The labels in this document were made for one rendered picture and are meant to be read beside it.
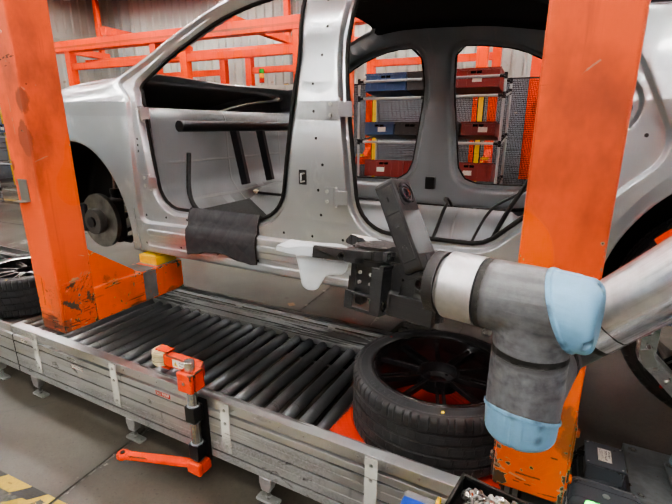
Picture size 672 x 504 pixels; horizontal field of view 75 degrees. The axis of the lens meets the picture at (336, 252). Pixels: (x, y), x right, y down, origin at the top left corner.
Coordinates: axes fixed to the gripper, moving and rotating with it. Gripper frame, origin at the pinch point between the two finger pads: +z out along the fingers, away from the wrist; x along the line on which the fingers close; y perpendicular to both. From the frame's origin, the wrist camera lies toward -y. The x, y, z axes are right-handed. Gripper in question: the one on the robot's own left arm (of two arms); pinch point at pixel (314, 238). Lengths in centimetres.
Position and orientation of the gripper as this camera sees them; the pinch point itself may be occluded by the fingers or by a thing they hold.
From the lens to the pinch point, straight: 61.4
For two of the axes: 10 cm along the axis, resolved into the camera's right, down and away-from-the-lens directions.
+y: -0.8, 9.8, 1.7
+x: 6.2, -0.8, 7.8
